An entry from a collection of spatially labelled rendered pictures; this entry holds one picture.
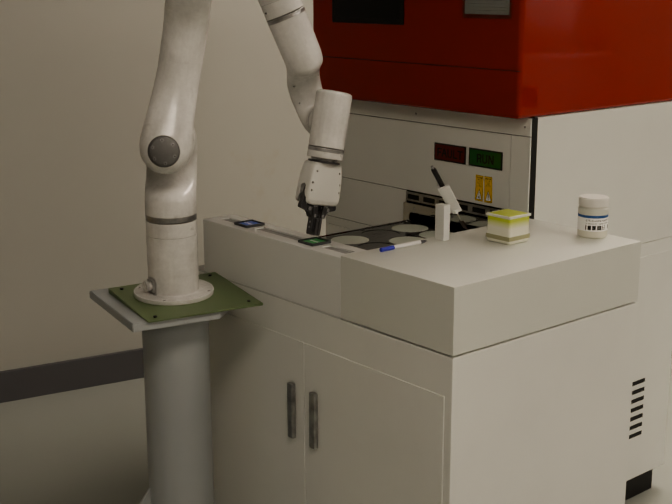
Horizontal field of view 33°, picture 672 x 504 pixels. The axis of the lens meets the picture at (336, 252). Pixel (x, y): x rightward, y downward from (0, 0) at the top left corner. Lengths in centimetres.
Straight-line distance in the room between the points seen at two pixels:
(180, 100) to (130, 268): 202
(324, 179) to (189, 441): 71
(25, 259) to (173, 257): 179
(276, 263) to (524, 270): 63
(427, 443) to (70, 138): 234
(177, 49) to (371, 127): 92
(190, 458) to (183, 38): 100
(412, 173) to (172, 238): 86
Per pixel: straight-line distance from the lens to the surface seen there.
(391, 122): 323
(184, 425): 274
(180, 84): 254
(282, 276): 266
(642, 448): 358
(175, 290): 265
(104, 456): 391
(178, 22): 253
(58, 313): 445
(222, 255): 286
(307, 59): 254
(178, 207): 260
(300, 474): 278
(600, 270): 259
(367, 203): 334
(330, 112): 256
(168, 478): 280
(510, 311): 238
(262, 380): 281
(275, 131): 464
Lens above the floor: 156
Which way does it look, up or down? 14 degrees down
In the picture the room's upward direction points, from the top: straight up
